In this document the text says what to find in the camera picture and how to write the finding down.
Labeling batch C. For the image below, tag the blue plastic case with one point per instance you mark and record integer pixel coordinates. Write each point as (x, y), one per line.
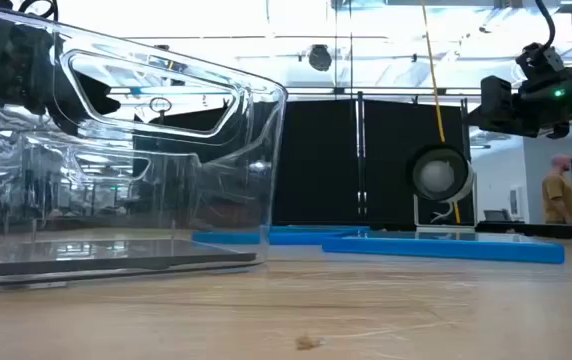
(441, 252)
(316, 229)
(226, 238)

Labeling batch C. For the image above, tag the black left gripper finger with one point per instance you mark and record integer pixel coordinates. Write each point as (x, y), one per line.
(86, 102)

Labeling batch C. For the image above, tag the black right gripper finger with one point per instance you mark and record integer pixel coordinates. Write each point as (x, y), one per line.
(498, 105)

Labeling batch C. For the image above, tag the white cylindrical lamp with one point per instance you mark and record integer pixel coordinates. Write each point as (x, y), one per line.
(438, 175)

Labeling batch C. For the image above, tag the small brown crumb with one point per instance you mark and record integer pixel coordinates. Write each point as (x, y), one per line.
(307, 342)

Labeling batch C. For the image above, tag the black ceiling device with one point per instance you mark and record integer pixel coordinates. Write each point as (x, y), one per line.
(320, 57)

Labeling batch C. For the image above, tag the clear plastic bin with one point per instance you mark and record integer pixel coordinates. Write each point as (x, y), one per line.
(246, 200)

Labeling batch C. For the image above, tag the black clear jewel case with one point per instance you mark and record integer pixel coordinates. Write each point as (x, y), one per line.
(116, 263)

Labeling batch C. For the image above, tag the black partition panel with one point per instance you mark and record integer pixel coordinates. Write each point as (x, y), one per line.
(316, 160)

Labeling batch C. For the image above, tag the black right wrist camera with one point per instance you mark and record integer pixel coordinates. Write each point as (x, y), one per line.
(538, 60)

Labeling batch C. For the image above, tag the person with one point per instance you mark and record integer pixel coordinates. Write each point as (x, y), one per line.
(558, 195)

